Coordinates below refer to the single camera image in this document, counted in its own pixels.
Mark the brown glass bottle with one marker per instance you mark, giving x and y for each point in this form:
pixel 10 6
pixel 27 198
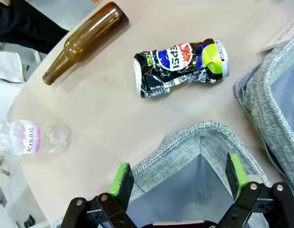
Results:
pixel 90 35

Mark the white Plastic label card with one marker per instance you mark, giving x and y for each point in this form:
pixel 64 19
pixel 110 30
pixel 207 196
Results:
pixel 282 35

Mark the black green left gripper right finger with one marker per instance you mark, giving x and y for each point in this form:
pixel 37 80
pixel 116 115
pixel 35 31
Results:
pixel 237 175

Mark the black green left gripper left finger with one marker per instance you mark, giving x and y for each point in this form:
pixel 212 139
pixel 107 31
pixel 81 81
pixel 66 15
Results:
pixel 120 185

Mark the grey fabric basket Bottle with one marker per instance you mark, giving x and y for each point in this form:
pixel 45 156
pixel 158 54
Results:
pixel 185 135

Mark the clear plastic bottle pink label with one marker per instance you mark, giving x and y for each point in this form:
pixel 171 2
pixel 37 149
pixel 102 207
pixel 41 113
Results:
pixel 23 137

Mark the crushed black Pepsi can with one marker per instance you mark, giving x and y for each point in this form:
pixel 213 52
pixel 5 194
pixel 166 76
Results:
pixel 175 71

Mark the person in white coat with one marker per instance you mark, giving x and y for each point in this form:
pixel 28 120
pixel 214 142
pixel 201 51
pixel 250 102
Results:
pixel 6 71

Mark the grey fabric basket Plastic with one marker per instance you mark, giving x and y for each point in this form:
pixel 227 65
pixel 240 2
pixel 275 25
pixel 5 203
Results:
pixel 258 95

